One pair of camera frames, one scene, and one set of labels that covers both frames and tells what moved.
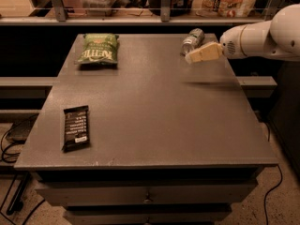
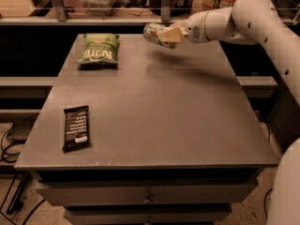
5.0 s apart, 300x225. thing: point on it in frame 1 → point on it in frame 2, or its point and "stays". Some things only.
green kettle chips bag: (98, 49) stays
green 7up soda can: (194, 39) → (151, 32)
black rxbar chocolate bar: (76, 128) stays
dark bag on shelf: (181, 0) stays
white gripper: (230, 47) → (196, 29)
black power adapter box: (20, 131) stays
